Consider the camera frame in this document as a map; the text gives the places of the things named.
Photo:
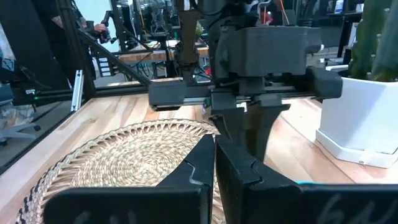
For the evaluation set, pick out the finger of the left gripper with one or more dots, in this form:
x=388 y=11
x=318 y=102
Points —
x=228 y=118
x=262 y=130

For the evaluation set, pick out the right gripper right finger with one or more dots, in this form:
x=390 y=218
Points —
x=264 y=205

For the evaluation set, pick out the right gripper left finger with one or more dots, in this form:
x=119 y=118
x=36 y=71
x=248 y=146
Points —
x=174 y=205

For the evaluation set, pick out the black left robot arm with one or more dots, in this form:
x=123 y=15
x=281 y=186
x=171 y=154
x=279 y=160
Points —
x=186 y=31

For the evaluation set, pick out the teal plate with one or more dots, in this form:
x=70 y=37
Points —
x=304 y=183

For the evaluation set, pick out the white hexagonal plant pot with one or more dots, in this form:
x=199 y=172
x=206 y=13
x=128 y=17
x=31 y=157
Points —
x=357 y=124

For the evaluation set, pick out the green cactus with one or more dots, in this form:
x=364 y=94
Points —
x=373 y=40

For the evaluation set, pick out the round woven placemat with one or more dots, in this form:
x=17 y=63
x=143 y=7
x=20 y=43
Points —
x=124 y=155

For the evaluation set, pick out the wooden workbench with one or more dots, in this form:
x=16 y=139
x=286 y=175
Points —
x=155 y=54

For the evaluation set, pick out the black labelled control box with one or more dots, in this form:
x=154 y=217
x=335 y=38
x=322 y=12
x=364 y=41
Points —
x=105 y=67

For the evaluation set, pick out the person's hand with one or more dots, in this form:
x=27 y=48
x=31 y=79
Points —
x=100 y=28

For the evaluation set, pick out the person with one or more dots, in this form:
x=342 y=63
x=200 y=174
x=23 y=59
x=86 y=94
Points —
x=57 y=21

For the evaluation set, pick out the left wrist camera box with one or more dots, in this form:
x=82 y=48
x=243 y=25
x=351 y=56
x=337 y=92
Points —
x=267 y=51

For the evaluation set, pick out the silver metal bracket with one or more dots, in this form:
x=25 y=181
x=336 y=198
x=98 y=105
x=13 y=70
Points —
x=77 y=90

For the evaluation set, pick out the black aluminium table frame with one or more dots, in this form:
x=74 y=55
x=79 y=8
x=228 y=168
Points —
x=77 y=62

